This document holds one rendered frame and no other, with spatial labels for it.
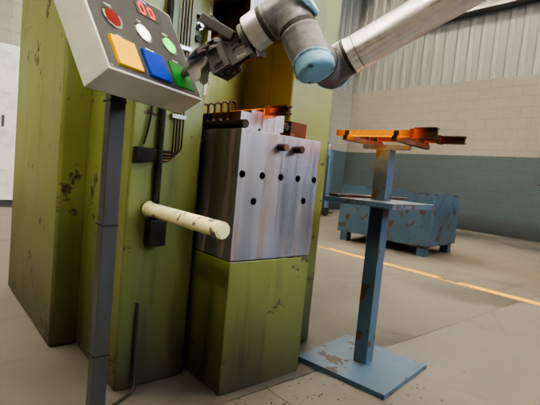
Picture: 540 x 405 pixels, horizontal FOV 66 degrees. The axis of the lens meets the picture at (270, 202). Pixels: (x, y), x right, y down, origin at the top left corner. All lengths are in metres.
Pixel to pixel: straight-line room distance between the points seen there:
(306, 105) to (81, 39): 1.09
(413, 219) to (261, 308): 3.65
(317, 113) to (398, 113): 8.46
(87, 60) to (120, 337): 0.91
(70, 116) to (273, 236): 0.92
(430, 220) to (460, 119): 4.88
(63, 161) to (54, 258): 0.38
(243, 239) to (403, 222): 3.79
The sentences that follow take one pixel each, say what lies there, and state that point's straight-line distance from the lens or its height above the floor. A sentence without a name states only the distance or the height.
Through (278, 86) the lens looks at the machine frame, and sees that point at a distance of 1.89.
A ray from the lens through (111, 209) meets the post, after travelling 1.16.
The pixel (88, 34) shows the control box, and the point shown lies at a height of 1.03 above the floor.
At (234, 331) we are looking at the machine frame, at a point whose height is 0.22.
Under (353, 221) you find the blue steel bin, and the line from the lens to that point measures 5.41.
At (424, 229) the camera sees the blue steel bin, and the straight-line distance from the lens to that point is 4.99.
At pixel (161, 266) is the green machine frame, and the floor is 0.42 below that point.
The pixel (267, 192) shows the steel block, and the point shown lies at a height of 0.71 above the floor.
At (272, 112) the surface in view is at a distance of 1.52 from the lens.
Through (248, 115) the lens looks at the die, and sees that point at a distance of 1.49.
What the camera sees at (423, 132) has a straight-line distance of 1.62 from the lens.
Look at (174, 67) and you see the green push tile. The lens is 1.17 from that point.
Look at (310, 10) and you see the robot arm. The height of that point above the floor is 1.15.
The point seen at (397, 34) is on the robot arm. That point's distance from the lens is 1.08.
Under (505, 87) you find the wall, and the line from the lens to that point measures 9.37.
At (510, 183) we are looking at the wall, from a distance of 9.04.
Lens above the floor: 0.78
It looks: 4 degrees down
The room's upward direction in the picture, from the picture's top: 5 degrees clockwise
